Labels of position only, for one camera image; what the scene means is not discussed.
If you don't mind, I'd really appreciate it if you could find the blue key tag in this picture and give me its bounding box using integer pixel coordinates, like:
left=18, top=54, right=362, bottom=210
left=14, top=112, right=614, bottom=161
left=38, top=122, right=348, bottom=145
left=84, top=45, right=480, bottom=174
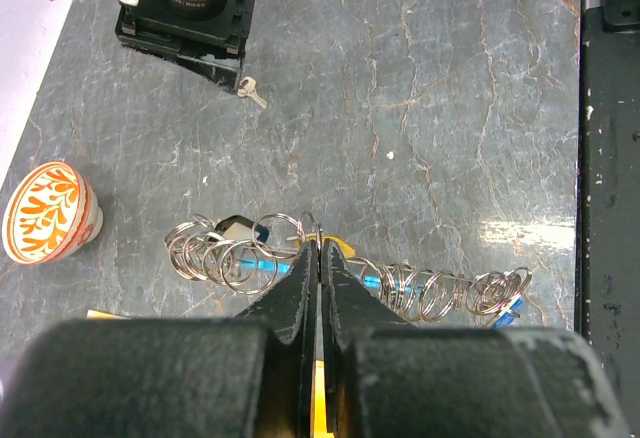
left=491, top=297, right=524, bottom=329

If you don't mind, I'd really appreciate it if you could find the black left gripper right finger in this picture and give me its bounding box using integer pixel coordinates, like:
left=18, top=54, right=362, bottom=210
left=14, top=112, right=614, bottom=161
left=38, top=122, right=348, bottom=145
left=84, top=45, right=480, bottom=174
left=321, top=242, right=630, bottom=437

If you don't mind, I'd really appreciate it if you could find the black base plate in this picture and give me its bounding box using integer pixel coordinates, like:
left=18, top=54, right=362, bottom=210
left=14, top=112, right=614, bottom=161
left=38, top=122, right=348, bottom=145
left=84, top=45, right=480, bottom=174
left=575, top=0, right=639, bottom=414

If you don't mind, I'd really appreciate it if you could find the yellow key tag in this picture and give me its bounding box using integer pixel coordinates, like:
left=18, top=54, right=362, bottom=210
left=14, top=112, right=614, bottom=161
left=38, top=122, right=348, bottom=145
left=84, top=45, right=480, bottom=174
left=87, top=237, right=359, bottom=438

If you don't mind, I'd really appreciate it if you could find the small silver key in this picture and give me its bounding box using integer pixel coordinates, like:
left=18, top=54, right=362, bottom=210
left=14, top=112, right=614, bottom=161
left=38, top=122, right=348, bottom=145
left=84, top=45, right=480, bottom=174
left=237, top=76, right=268, bottom=109

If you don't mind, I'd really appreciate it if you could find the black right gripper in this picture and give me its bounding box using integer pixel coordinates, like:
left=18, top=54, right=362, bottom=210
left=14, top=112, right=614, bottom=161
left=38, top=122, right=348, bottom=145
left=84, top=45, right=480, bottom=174
left=115, top=0, right=255, bottom=94

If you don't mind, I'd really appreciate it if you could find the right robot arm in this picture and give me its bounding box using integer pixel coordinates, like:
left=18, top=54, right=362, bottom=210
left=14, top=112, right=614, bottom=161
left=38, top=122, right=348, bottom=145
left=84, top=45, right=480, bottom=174
left=115, top=0, right=255, bottom=94

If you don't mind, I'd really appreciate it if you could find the red white patterned bowl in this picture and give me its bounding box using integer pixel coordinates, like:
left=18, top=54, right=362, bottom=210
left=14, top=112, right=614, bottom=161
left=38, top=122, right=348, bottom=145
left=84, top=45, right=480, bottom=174
left=1, top=161, right=104, bottom=266

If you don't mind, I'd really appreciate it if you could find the chain of silver keyrings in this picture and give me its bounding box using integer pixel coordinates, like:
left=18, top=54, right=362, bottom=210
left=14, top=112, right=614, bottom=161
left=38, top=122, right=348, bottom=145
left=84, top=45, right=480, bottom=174
left=164, top=210, right=534, bottom=328

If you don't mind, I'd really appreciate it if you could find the black key tag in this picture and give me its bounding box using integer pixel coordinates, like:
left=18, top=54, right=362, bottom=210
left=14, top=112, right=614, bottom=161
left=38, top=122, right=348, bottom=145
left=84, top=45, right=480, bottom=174
left=214, top=215, right=269, bottom=243

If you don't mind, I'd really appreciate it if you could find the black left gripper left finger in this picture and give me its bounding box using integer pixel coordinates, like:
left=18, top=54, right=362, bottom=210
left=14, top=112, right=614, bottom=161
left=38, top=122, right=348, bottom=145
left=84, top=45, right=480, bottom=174
left=1, top=242, right=319, bottom=437

